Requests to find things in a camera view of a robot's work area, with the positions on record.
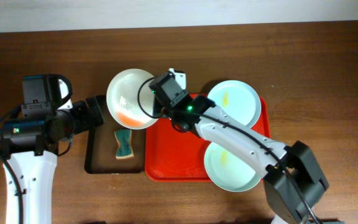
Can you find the white plate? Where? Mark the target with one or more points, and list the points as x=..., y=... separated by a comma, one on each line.
x=129, y=101

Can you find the black plastic tray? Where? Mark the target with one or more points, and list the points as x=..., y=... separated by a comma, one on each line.
x=102, y=147

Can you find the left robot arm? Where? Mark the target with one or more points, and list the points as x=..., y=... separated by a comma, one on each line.
x=29, y=153

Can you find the pale green plate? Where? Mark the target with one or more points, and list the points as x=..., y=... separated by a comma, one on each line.
x=227, y=171

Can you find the green yellow sponge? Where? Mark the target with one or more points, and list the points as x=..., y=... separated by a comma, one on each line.
x=124, y=144

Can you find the red plastic tray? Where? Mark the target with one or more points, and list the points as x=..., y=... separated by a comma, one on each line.
x=171, y=156

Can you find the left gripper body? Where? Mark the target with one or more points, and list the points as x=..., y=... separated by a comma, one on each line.
x=95, y=109

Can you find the light blue plate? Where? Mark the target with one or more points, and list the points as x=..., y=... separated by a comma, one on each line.
x=239, y=100

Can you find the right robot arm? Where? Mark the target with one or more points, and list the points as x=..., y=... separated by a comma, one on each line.
x=293, y=179

